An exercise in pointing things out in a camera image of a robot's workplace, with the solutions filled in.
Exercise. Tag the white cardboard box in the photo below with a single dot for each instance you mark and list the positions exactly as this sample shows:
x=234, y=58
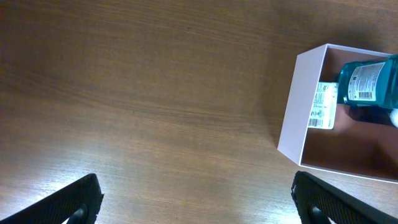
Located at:
x=363, y=141

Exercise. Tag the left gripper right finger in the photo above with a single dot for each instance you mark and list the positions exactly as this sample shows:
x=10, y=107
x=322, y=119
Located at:
x=319, y=202

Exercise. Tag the teal mouthwash bottle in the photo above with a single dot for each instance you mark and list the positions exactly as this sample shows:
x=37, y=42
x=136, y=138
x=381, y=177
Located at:
x=369, y=83

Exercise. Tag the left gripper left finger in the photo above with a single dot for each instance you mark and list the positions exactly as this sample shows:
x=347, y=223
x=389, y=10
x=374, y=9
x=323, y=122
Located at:
x=79, y=202

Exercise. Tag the clear foaming soap pump bottle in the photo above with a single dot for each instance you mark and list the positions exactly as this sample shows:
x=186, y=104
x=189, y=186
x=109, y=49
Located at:
x=394, y=117

